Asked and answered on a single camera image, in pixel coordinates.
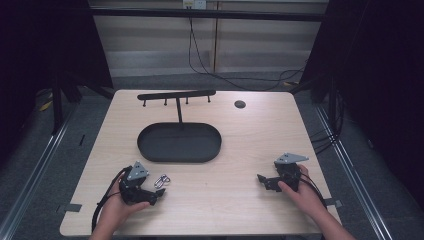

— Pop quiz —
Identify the black horizontal metal bar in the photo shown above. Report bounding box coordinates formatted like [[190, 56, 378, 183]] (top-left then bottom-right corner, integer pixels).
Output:
[[89, 7, 327, 23]]

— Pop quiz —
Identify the black metal stand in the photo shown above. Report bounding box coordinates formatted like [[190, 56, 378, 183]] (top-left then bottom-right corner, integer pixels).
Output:
[[50, 74, 65, 136]]

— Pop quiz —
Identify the silver metal key ring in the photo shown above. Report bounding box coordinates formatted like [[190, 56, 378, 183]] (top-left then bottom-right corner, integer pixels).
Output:
[[153, 173, 172, 190]]

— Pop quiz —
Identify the white wall socket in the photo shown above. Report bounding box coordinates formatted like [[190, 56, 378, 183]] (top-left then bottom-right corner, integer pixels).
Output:
[[182, 0, 207, 10]]

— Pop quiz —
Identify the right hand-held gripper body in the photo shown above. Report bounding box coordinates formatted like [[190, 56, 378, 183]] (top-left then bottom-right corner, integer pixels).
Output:
[[271, 152, 310, 193]]

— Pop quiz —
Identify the yellow floor marker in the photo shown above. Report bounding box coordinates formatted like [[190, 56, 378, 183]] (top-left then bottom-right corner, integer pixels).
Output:
[[38, 99, 54, 112]]

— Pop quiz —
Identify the grey tape strip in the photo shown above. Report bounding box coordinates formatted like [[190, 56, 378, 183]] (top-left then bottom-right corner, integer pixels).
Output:
[[323, 198, 344, 208], [56, 202, 83, 214]]

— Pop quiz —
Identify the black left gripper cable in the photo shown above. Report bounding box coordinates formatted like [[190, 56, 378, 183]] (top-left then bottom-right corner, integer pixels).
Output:
[[91, 165, 133, 233]]

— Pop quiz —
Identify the dark curtain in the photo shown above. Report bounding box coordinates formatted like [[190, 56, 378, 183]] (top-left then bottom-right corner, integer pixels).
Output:
[[299, 0, 424, 208], [0, 0, 115, 168]]

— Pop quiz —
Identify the black key rack with tray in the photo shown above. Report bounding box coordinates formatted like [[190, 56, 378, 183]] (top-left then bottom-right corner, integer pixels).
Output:
[[136, 89, 223, 164]]

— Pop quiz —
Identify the bundle of black cables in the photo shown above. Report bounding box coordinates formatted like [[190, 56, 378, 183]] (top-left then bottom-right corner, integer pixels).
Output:
[[309, 89, 345, 155]]

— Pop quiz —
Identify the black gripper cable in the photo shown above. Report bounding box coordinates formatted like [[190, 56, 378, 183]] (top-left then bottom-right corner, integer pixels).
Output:
[[299, 172, 328, 208], [91, 165, 133, 233]]

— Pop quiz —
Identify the person's right hand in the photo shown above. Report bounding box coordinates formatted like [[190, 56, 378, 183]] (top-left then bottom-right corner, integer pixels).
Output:
[[278, 164, 328, 220]]

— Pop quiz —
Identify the metal floor rail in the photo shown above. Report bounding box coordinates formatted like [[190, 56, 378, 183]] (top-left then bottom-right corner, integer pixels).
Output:
[[314, 105, 395, 240], [0, 105, 80, 240]]

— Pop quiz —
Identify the long black wall cable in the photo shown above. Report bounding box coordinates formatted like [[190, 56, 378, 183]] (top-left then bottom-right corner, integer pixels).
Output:
[[187, 7, 307, 92]]

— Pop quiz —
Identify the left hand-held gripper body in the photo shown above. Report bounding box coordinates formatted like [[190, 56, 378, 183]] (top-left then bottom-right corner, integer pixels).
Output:
[[118, 161, 158, 206]]

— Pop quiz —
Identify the person's left hand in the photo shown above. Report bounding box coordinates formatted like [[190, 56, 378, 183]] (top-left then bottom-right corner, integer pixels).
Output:
[[99, 181, 151, 232]]

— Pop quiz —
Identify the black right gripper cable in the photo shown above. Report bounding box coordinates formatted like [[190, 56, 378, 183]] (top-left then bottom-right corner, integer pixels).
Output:
[[299, 172, 328, 208]]

